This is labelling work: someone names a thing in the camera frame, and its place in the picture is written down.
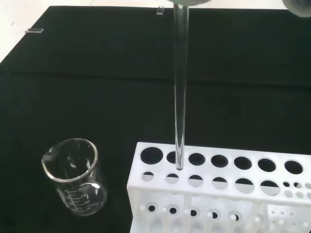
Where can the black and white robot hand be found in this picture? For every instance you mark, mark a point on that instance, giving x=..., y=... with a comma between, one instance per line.
x=300, y=7

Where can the white test tube rack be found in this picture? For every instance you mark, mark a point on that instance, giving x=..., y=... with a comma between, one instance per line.
x=194, y=194

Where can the clear glass beaker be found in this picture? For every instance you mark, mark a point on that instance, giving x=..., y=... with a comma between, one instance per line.
x=80, y=184

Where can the small clear plastic clip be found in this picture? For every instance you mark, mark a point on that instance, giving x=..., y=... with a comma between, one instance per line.
x=34, y=30
x=160, y=11

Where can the black bench cloth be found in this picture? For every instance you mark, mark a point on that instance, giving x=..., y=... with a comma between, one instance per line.
x=97, y=85

